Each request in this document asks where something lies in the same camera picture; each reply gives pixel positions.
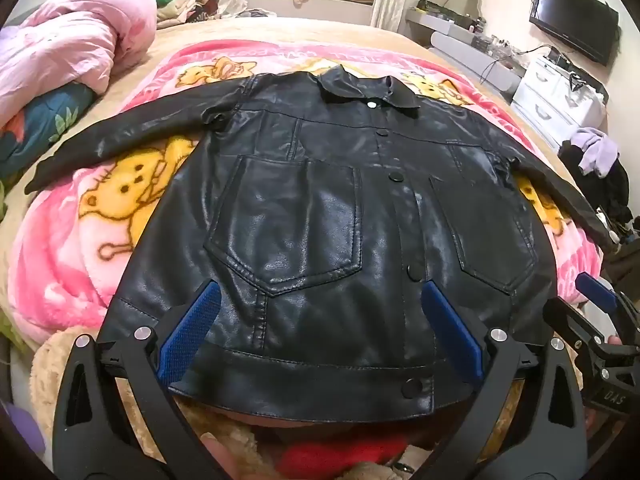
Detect tan fluffy throw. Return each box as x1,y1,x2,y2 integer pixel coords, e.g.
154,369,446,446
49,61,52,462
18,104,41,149
30,325,281,480

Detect grey vanity desk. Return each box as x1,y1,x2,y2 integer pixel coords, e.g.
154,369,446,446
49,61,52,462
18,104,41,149
405,7,526,96

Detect teal floral pillow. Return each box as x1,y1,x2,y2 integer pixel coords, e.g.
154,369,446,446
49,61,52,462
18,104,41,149
0,82,98,183

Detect green cloth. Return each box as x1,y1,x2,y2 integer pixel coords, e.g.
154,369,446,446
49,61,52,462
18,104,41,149
0,320,26,356

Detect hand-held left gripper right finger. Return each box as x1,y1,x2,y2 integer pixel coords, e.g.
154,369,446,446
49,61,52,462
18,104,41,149
421,280,588,480

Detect lilac garment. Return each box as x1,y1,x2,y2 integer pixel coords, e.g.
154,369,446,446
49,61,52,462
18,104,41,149
570,127,613,178

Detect person's left hand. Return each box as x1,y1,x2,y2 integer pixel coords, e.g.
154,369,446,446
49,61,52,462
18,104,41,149
200,432,241,480

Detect white drawer cabinet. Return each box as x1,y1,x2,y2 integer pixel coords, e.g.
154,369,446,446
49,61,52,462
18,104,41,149
511,52,608,151

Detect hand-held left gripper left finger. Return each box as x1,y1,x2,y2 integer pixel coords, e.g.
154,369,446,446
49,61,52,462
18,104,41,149
52,280,223,480

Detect pink quilt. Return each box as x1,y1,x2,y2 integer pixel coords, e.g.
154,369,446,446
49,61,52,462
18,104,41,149
0,0,158,131

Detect pile of folded clothes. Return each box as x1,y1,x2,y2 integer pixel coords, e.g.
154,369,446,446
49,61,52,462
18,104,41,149
150,0,221,28

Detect wavy vanity mirror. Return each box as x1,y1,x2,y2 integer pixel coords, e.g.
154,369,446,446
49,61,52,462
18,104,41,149
447,0,483,21

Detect dark clothes pile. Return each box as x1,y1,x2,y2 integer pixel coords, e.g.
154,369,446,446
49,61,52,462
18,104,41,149
557,140,633,226

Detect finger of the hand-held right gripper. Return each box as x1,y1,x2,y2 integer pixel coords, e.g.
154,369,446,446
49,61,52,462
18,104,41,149
542,297,608,361
575,272,640,346

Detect black wall television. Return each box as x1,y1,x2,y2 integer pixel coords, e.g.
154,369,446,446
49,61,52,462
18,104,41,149
529,0,621,67

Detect red garment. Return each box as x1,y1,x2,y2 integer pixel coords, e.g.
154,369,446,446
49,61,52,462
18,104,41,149
280,430,411,476

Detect black leather jacket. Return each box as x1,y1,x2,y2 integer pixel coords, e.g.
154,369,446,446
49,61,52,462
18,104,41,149
25,65,621,423

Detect bed with beige cover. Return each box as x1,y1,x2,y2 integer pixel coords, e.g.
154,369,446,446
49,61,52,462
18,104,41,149
0,16,606,361

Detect pink cartoon printed blanket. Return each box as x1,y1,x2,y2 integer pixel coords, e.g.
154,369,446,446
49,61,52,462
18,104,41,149
7,40,608,346

